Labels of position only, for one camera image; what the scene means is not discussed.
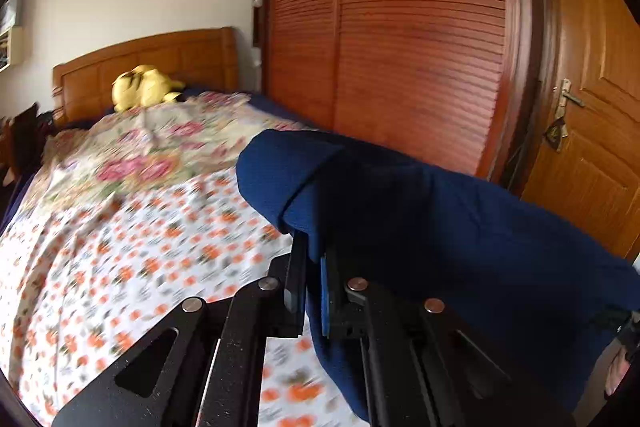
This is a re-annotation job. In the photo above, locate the hanging key bunch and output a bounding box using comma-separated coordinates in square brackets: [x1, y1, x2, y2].
[544, 117, 568, 152]

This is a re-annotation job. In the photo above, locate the pink floral blanket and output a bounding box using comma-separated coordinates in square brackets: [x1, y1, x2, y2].
[37, 91, 316, 208]

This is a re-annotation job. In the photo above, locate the wooden louvred wardrobe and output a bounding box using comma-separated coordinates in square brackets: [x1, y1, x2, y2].
[260, 0, 543, 188]

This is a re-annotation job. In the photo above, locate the cream wall shelf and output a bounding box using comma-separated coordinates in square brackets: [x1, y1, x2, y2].
[0, 0, 28, 72]

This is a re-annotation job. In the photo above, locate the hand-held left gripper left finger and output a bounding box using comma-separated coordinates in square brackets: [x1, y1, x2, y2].
[52, 232, 308, 427]

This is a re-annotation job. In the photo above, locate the yellow plush toy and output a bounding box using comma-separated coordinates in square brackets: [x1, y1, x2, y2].
[111, 65, 187, 112]

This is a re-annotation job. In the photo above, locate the person's right hand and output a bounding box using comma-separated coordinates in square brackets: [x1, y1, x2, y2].
[602, 342, 633, 403]

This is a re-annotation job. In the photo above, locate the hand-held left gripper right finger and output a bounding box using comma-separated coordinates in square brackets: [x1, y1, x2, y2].
[320, 252, 576, 427]

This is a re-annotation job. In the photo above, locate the wooden door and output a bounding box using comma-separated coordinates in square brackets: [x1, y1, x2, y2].
[520, 0, 640, 260]

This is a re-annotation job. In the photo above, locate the brass door handle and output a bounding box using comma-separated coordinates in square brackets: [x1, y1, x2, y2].
[552, 79, 586, 120]

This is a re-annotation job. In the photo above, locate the navy blue blazer jacket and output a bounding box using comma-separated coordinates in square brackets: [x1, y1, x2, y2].
[235, 129, 640, 427]

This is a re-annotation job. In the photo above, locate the wooden headboard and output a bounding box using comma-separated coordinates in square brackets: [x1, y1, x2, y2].
[52, 27, 240, 128]

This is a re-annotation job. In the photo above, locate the dark wooden chair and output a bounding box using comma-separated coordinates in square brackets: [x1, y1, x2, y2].
[0, 103, 53, 188]

